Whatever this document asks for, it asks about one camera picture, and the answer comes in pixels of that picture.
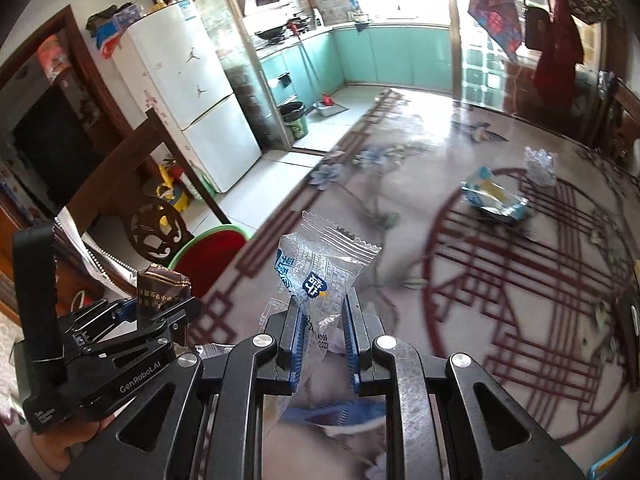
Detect clear plastic snack wrapper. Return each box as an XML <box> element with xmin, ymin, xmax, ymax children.
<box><xmin>257</xmin><ymin>210</ymin><xmax>384</xmax><ymax>436</ymax></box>

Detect brown foil wrapper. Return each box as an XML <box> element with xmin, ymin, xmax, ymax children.
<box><xmin>137</xmin><ymin>263</ymin><xmax>191</xmax><ymax>328</ymax></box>

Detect blue yellow snack bag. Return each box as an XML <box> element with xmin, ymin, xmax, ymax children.
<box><xmin>460</xmin><ymin>166</ymin><xmax>528</xmax><ymax>223</ymax></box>

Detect red green trash basin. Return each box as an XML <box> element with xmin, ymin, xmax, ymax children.
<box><xmin>168</xmin><ymin>224</ymin><xmax>247</xmax><ymax>298</ymax></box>

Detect teal kitchen cabinets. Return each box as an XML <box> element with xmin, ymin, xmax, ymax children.
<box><xmin>258</xmin><ymin>24</ymin><xmax>454</xmax><ymax>107</ymax></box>

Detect person's left hand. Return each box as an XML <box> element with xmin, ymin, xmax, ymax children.
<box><xmin>32</xmin><ymin>415</ymin><xmax>115</xmax><ymax>472</ymax></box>

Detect dark wooden chair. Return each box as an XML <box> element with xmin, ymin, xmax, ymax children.
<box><xmin>67</xmin><ymin>110</ymin><xmax>230</xmax><ymax>266</ymax></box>

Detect yellow toy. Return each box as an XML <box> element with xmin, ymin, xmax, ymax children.
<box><xmin>156</xmin><ymin>164</ymin><xmax>190</xmax><ymax>214</ymax></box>

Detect red broom with dustpan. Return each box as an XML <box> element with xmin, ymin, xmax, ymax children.
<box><xmin>290</xmin><ymin>30</ymin><xmax>348</xmax><ymax>118</ymax></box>

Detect black tablet device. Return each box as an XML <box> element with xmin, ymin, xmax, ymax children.
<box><xmin>613</xmin><ymin>286</ymin><xmax>638</xmax><ymax>351</ymax></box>

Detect blue yellow toy box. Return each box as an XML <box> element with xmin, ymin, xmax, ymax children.
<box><xmin>587</xmin><ymin>438</ymin><xmax>632</xmax><ymax>480</ymax></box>

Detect black wok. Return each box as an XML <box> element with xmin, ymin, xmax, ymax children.
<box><xmin>255</xmin><ymin>24</ymin><xmax>288</xmax><ymax>44</ymax></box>

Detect red hanging garment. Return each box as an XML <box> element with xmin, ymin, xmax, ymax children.
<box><xmin>533</xmin><ymin>0</ymin><xmax>584</xmax><ymax>110</ymax></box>

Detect white refrigerator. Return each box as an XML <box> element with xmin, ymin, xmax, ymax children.
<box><xmin>112</xmin><ymin>0</ymin><xmax>262</xmax><ymax>193</ymax></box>

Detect far wooden chair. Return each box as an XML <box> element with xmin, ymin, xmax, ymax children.
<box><xmin>597</xmin><ymin>76</ymin><xmax>639</xmax><ymax>167</ymax></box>

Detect plaid hanging cloth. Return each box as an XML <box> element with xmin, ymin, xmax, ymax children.
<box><xmin>468</xmin><ymin>0</ymin><xmax>523</xmax><ymax>63</ymax></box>

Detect black hanging bag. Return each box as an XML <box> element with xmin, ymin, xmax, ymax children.
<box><xmin>523</xmin><ymin>0</ymin><xmax>551</xmax><ymax>52</ymax></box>

